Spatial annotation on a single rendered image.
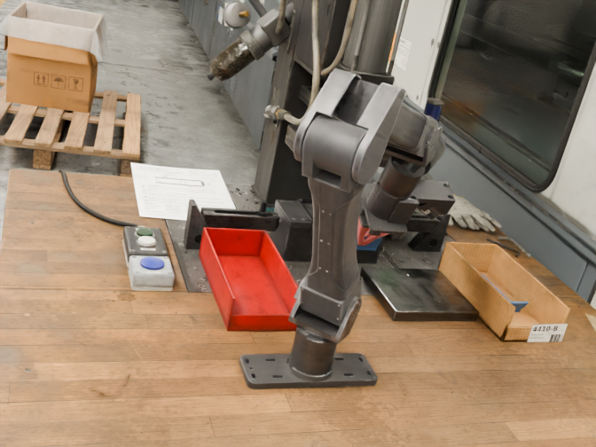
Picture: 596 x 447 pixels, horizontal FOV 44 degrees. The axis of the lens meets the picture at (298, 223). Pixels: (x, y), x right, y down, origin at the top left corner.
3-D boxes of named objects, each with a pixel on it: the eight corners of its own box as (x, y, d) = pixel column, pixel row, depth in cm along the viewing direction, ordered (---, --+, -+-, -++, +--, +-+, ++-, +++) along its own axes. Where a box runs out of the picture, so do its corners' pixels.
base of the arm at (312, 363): (246, 313, 105) (258, 341, 99) (372, 314, 112) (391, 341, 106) (237, 359, 108) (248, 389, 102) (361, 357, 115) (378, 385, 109)
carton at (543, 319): (499, 346, 129) (513, 308, 126) (435, 275, 150) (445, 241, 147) (560, 345, 133) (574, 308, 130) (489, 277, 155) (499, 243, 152)
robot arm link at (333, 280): (321, 291, 111) (328, 105, 90) (360, 309, 109) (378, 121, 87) (300, 317, 107) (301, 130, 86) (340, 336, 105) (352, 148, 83)
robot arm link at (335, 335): (310, 271, 108) (292, 285, 104) (364, 294, 105) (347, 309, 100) (302, 309, 111) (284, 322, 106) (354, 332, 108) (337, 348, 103)
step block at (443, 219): (413, 251, 157) (424, 213, 154) (407, 244, 160) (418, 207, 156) (440, 252, 159) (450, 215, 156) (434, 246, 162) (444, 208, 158)
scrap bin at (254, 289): (226, 331, 115) (232, 298, 112) (198, 255, 136) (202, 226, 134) (299, 331, 119) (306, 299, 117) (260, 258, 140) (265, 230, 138)
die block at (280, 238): (281, 261, 141) (289, 225, 138) (268, 238, 149) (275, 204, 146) (376, 264, 148) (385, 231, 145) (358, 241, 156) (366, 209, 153)
